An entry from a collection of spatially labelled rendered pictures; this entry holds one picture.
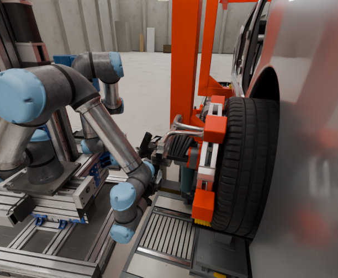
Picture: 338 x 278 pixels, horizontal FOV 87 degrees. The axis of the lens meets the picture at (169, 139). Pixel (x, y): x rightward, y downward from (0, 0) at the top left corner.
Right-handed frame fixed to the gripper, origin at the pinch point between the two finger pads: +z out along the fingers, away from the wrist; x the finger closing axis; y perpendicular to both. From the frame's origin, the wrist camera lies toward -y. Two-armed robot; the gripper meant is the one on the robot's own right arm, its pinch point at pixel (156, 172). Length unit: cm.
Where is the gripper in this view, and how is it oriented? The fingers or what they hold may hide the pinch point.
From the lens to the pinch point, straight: 88.6
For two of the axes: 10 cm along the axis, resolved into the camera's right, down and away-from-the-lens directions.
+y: 0.1, -8.7, -4.9
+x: -9.6, -1.4, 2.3
